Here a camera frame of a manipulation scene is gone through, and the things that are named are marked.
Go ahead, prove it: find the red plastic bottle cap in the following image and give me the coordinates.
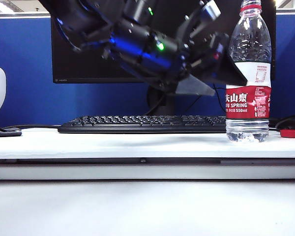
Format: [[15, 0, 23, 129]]
[[279, 129, 295, 138]]

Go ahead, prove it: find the black computer monitor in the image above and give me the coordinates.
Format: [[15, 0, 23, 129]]
[[51, 0, 277, 84]]

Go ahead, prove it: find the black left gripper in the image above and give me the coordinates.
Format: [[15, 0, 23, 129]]
[[176, 17, 248, 96]]

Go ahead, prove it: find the black monitor stand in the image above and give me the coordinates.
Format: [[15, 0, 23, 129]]
[[147, 85, 177, 116]]

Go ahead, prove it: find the black cable bundle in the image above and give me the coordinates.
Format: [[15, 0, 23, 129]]
[[269, 113, 295, 137]]

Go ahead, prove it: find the black keyboard cable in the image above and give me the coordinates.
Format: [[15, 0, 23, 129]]
[[3, 124, 62, 130]]

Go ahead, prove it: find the thin black monitor cable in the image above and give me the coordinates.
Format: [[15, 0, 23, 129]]
[[186, 83, 227, 111]]

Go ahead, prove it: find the black computer keyboard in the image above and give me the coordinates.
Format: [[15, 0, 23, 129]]
[[58, 115, 227, 134]]

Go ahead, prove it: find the dark grey cloth pad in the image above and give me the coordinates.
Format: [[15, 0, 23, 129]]
[[0, 122, 23, 138]]

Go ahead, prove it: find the clear plastic water bottle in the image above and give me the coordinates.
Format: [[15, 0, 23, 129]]
[[225, 0, 272, 143]]

